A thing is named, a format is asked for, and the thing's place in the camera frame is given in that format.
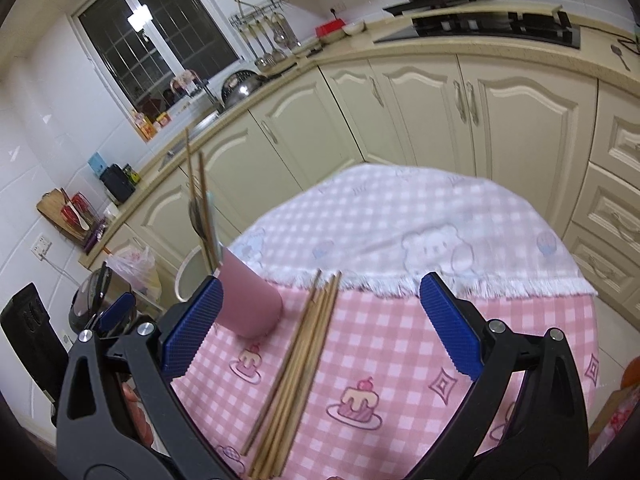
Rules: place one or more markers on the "beige kitchen countertop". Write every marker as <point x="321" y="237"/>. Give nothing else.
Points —
<point x="595" y="60"/>

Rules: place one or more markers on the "white bowl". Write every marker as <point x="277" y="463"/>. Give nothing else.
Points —
<point x="355" y="29"/>

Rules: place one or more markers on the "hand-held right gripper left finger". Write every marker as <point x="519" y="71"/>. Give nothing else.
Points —
<point x="192" y="332"/>

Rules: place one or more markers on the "white plastic bag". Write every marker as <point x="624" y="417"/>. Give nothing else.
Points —
<point x="135" y="270"/>

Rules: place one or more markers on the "row of hanging ladles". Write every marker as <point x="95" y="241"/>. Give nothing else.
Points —
<point x="262" y="42"/>

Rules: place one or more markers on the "black rice cooker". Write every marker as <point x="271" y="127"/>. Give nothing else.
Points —
<point x="92" y="300"/>

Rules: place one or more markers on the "white wall outlet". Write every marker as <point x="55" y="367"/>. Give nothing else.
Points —
<point x="337" y="9"/>
<point x="41" y="247"/>

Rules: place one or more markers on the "kitchen window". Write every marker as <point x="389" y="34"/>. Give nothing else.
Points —
<point x="150" y="35"/>

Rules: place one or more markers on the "floral printed box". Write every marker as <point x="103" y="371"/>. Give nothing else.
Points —
<point x="617" y="420"/>

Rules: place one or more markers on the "metal wall utensil rack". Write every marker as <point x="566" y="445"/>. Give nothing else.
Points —
<point x="257" y="10"/>

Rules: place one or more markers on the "wooden cutting board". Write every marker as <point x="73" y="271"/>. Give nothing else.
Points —
<point x="50" y="210"/>

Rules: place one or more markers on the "person's left hand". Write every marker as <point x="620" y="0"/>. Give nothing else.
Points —
<point x="137" y="415"/>

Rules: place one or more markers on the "metal spoon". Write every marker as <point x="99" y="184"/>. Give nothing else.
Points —
<point x="197" y="220"/>
<point x="617" y="51"/>

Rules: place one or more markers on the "pink checkered cake tablecloth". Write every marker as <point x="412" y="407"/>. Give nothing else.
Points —
<point x="400" y="410"/>

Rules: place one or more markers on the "metal faucet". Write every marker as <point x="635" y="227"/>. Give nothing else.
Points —
<point x="210" y="95"/>

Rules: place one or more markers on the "black colander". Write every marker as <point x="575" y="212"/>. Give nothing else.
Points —
<point x="237" y="80"/>

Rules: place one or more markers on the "small red jar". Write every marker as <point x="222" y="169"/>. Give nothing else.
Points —
<point x="162" y="120"/>

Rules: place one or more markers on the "bunch of wooden chopsticks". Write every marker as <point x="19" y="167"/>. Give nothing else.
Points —
<point x="302" y="360"/>

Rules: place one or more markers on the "stainless steel sink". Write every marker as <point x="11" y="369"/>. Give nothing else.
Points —
<point x="202" y="122"/>

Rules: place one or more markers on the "light blue plastic spatula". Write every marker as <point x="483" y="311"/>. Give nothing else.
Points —
<point x="211" y="215"/>

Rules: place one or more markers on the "red box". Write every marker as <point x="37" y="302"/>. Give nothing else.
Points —
<point x="330" y="27"/>

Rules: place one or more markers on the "blue container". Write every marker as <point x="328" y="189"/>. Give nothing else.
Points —
<point x="97" y="165"/>

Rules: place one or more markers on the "yellow dish soap bottle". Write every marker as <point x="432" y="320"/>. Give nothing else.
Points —
<point x="142" y="127"/>

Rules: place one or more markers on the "pink cloth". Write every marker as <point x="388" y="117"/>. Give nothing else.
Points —
<point x="185" y="80"/>

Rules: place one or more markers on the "red utensil holder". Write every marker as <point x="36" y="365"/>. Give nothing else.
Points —
<point x="77" y="215"/>

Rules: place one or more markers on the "steel wok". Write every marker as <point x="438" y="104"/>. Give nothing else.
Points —
<point x="250" y="97"/>

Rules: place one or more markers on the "cream lower kitchen cabinets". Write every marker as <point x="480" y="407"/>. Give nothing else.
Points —
<point x="425" y="110"/>

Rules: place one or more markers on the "small dark bottle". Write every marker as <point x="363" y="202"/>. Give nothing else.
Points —
<point x="132" y="174"/>

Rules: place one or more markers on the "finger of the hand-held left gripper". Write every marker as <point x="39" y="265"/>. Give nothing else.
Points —
<point x="117" y="310"/>

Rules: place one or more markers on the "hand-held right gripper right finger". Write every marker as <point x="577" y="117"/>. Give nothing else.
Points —
<point x="450" y="332"/>

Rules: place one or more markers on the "white utensil holder cup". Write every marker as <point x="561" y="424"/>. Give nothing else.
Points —
<point x="250" y="305"/>

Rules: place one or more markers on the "white paper cup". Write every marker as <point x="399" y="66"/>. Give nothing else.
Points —
<point x="111" y="211"/>

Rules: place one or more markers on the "black gas stove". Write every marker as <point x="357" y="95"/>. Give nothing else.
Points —
<point x="500" y="25"/>

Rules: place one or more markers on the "black induction cooker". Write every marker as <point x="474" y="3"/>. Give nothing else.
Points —
<point x="435" y="5"/>

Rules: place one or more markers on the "orange object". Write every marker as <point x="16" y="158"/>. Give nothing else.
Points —
<point x="631" y="377"/>

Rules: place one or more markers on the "purple container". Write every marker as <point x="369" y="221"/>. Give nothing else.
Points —
<point x="96" y="237"/>

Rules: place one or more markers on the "long wooden chopstick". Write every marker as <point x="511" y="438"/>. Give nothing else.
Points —
<point x="193" y="170"/>
<point x="205" y="185"/>

